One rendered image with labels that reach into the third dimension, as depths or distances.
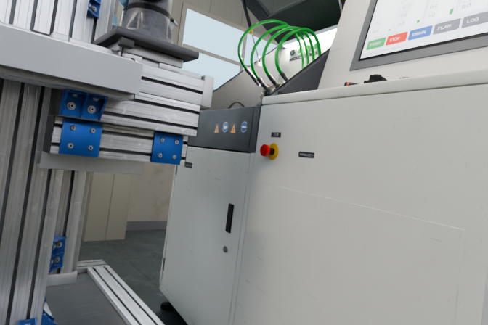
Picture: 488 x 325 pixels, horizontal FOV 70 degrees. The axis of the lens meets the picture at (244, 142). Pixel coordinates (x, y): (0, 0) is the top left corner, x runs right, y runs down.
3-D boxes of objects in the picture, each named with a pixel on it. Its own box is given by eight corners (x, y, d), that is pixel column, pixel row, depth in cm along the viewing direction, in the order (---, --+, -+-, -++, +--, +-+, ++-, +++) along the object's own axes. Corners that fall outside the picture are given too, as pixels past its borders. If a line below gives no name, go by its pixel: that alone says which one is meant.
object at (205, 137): (180, 144, 171) (184, 112, 171) (189, 145, 173) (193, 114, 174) (247, 151, 118) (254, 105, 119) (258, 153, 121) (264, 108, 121)
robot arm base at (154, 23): (127, 33, 85) (133, -7, 85) (108, 43, 97) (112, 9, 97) (181, 50, 94) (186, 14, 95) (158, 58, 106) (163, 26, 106)
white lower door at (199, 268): (159, 283, 169) (178, 145, 172) (163, 283, 170) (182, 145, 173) (222, 358, 114) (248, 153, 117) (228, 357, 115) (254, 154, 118)
